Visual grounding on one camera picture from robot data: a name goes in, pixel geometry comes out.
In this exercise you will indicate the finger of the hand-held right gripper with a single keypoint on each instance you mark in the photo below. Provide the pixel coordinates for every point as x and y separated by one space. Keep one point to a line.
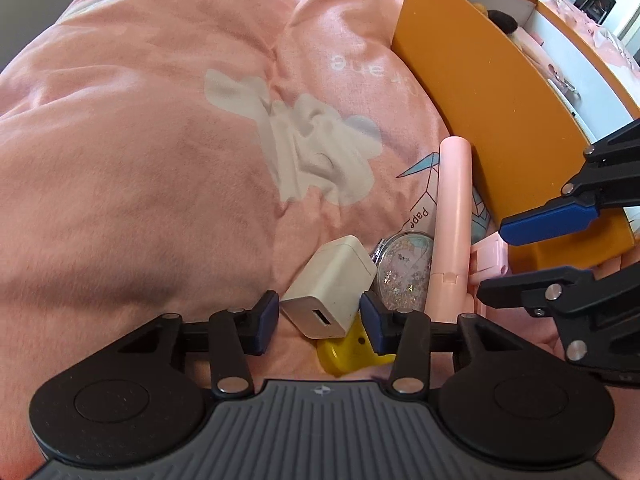
545 221
575 305

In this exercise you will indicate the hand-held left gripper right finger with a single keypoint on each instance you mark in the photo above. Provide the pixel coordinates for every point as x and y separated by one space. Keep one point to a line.
373 325

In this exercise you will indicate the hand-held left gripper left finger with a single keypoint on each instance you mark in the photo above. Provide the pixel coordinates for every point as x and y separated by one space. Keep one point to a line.
265 321

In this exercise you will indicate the white usb charger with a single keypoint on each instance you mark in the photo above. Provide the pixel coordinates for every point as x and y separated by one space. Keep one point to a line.
330 285

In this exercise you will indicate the pink plastic stand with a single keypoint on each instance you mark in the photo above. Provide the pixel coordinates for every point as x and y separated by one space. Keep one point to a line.
490 257

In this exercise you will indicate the orange cardboard box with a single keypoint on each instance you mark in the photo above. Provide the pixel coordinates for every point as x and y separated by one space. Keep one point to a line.
480 90

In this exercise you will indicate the pink fabric pouch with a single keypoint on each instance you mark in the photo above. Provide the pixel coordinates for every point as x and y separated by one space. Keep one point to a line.
532 46

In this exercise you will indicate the yellow plastic toy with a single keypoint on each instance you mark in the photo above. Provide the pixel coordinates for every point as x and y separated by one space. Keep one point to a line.
345 352

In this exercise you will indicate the glitter compact mirror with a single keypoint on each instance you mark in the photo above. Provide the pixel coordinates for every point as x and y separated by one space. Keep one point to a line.
405 275

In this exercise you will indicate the pink plastic tube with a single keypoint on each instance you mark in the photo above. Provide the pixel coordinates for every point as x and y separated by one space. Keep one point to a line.
452 220

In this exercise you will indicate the pink printed blanket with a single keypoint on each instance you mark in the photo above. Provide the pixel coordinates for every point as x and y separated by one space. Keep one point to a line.
150 160

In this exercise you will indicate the black and white plush toy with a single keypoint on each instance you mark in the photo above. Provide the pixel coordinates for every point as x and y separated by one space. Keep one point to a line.
502 20

